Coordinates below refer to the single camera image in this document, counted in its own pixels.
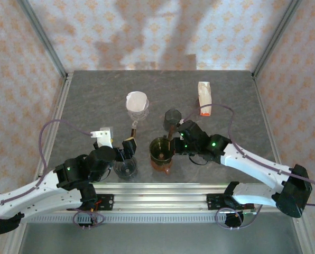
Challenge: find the dark grey glass cup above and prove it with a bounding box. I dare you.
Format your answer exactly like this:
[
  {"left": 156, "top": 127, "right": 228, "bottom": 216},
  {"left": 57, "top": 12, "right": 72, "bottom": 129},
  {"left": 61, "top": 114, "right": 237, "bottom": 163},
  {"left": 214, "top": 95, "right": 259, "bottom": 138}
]
[{"left": 113, "top": 156, "right": 138, "bottom": 180}]

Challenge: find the dark green glass dripper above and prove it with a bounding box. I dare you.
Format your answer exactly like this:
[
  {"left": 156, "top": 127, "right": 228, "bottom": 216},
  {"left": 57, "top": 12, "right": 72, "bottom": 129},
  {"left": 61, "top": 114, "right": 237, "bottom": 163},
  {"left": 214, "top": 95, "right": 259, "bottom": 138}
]
[{"left": 149, "top": 136, "right": 174, "bottom": 165}]

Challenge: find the dark hexagonal dripper wooden handle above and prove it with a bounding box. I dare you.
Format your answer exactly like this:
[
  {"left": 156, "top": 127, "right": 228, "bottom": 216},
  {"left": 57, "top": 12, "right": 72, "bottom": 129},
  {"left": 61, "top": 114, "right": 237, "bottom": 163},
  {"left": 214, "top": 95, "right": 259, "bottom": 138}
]
[{"left": 163, "top": 109, "right": 182, "bottom": 141}]

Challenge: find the orange glass server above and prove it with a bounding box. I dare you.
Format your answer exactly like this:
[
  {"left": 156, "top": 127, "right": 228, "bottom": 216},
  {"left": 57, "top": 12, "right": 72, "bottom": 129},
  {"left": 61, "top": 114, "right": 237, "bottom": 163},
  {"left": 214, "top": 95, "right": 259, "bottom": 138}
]
[{"left": 150, "top": 158, "right": 173, "bottom": 176}]

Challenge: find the clear glass dripper wooden handle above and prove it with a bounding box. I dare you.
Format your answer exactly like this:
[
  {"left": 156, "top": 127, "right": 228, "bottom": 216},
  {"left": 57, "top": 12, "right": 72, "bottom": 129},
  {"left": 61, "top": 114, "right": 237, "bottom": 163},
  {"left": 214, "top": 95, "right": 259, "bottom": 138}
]
[{"left": 125, "top": 91, "right": 150, "bottom": 140}]

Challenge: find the white paper coffee filter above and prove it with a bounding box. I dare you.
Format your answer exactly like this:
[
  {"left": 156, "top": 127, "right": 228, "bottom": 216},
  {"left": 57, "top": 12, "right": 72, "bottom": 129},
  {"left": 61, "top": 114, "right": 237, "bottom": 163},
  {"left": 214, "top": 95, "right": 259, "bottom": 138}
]
[{"left": 125, "top": 91, "right": 149, "bottom": 112}]

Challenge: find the white coffee filter pack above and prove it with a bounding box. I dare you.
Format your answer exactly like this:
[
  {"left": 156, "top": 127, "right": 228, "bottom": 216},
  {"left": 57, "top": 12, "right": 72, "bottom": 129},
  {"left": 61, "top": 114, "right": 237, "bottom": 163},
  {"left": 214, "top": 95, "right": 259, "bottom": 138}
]
[{"left": 197, "top": 81, "right": 213, "bottom": 117}]

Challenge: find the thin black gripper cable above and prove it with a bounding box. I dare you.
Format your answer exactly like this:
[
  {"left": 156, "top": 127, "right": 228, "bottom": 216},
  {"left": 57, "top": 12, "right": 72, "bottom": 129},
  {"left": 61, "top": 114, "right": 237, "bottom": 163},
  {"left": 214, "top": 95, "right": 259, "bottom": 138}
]
[
  {"left": 188, "top": 155, "right": 209, "bottom": 166},
  {"left": 103, "top": 165, "right": 113, "bottom": 182}
]

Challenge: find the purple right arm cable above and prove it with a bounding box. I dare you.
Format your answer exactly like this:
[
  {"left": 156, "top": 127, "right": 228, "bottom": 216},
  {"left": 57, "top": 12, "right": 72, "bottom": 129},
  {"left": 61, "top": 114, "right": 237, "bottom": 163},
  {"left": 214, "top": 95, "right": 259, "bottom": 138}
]
[{"left": 183, "top": 104, "right": 315, "bottom": 207}]

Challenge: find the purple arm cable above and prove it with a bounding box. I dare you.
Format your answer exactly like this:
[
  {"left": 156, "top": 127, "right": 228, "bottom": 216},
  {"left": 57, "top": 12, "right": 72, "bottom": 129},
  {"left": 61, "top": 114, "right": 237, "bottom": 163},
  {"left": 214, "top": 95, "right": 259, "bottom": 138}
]
[
  {"left": 183, "top": 104, "right": 315, "bottom": 207},
  {"left": 0, "top": 119, "right": 92, "bottom": 210}
]

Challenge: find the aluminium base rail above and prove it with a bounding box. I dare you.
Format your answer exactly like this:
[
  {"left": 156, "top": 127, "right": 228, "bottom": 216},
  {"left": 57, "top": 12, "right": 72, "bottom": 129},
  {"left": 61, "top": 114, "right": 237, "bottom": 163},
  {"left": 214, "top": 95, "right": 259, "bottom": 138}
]
[{"left": 21, "top": 182, "right": 306, "bottom": 213}]

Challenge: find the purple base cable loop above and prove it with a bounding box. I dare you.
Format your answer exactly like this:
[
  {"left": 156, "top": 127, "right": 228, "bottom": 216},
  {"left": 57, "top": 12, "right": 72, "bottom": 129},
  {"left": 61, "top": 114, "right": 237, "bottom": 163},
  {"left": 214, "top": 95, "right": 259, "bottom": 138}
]
[
  {"left": 215, "top": 201, "right": 264, "bottom": 230},
  {"left": 72, "top": 208, "right": 106, "bottom": 230}
]

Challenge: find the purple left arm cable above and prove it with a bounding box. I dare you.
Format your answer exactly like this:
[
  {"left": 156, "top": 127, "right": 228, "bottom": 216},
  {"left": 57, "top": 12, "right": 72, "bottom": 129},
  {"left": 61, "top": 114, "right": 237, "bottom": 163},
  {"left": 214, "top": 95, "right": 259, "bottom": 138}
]
[{"left": 0, "top": 119, "right": 92, "bottom": 210}]

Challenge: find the aluminium table side rail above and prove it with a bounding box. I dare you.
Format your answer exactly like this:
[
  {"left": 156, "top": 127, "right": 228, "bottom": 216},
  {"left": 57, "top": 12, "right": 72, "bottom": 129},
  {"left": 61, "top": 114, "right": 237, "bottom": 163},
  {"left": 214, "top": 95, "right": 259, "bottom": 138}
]
[
  {"left": 252, "top": 71, "right": 289, "bottom": 191},
  {"left": 35, "top": 71, "right": 74, "bottom": 186}
]

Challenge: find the white slotted cable duct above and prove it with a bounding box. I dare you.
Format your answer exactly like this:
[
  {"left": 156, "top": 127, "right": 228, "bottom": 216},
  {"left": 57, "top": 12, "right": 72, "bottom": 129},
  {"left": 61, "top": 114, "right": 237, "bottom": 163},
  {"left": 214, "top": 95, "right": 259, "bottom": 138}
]
[{"left": 30, "top": 213, "right": 227, "bottom": 224}]

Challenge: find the aluminium frame post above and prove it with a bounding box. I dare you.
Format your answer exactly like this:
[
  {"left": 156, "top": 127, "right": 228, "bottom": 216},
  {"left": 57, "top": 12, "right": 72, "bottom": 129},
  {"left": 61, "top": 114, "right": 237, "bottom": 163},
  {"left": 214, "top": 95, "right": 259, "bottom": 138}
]
[
  {"left": 16, "top": 0, "right": 70, "bottom": 79},
  {"left": 252, "top": 0, "right": 303, "bottom": 79}
]

